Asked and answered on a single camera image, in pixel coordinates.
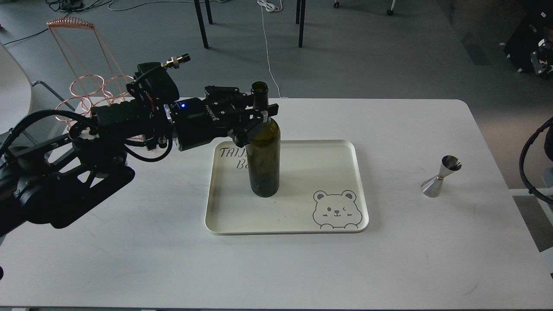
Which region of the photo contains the black equipment case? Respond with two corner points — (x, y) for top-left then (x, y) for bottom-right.
(504, 6), (553, 73)

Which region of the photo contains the cream bear serving tray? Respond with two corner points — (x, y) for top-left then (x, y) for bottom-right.
(205, 140), (369, 235)

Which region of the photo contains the white floor cable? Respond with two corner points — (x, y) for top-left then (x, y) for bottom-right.
(257, 0), (289, 99)

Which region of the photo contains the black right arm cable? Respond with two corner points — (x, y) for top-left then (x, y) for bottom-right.
(519, 117), (553, 205)

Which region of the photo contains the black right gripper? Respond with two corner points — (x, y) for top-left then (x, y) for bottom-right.
(531, 39), (553, 77)

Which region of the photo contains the black table leg right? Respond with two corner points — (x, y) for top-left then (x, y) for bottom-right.
(296, 0), (306, 48)

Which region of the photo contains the dark green wine bottle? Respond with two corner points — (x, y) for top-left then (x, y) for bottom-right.
(244, 81), (281, 198)

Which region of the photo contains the steel double jigger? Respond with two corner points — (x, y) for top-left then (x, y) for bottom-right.
(420, 155), (462, 197)

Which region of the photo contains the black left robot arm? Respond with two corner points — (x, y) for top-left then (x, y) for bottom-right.
(0, 54), (279, 236)

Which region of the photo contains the copper wire bottle rack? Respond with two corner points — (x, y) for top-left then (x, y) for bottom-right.
(47, 16), (132, 116)

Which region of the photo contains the black table leg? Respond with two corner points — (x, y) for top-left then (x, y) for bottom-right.
(296, 0), (306, 48)
(193, 0), (213, 49)

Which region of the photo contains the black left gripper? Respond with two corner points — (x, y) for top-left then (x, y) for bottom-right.
(171, 86), (279, 151)

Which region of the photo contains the black table leg left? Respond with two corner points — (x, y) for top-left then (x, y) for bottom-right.
(193, 0), (213, 49)

